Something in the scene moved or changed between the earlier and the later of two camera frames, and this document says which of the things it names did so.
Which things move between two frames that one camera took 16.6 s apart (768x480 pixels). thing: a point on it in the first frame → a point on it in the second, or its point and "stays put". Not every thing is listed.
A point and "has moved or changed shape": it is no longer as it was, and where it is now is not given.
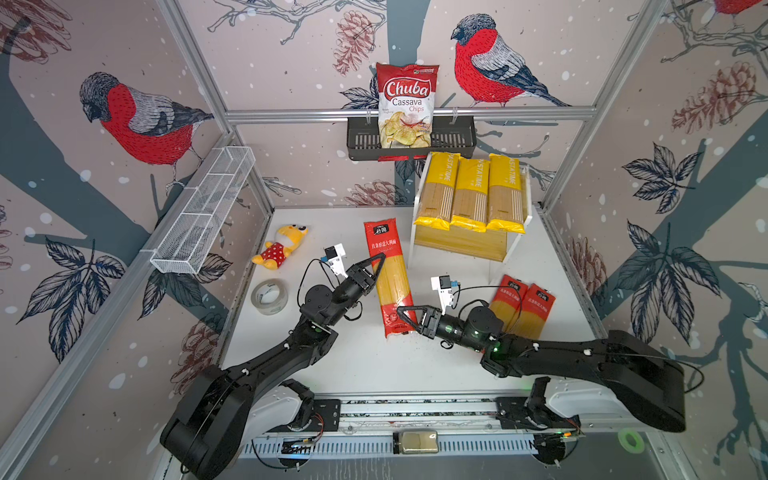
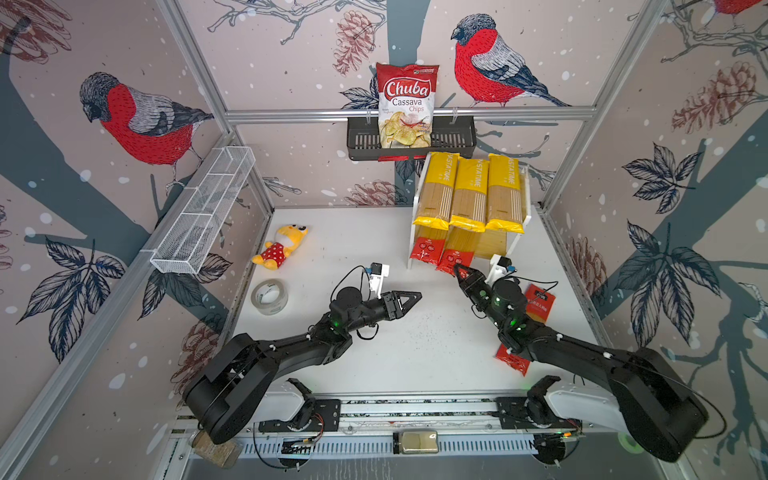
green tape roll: x=631 y=440 stays put
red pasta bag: x=534 y=312 stays put
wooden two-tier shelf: x=493 y=245 stays put
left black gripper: x=368 y=282 → x=392 y=307
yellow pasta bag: x=505 y=194 stays put
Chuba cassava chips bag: x=406 y=95 stays put
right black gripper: x=432 y=322 → x=467 y=286
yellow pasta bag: x=471 y=197 stays put
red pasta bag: x=392 y=281 → x=429 y=244
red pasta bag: x=508 y=303 has moved or changed shape
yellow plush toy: x=288 y=237 stays put
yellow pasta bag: x=439 y=187 stays put
